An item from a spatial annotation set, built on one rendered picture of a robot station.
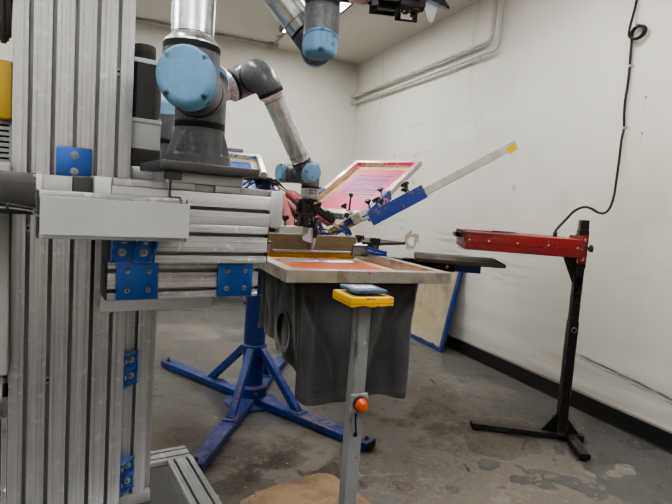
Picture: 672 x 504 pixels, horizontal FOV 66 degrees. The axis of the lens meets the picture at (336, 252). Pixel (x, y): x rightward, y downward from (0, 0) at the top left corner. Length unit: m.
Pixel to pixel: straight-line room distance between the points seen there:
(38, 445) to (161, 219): 0.67
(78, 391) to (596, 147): 3.17
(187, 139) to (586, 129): 2.95
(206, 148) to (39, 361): 0.64
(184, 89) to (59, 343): 0.68
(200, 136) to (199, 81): 0.17
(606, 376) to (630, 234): 0.87
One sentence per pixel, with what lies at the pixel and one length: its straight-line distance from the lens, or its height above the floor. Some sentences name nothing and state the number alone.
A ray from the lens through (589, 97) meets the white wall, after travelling 3.80.
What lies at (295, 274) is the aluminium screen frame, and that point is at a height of 0.98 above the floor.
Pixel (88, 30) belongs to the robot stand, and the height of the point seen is 1.55.
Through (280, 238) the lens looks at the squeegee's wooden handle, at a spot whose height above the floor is 1.04.
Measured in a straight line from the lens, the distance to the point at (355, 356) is 1.44.
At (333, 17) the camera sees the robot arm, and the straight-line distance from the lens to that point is 1.17.
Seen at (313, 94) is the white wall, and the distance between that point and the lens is 6.67.
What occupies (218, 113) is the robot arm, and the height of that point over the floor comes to 1.38.
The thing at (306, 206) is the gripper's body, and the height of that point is 1.18.
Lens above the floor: 1.19
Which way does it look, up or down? 5 degrees down
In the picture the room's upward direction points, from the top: 4 degrees clockwise
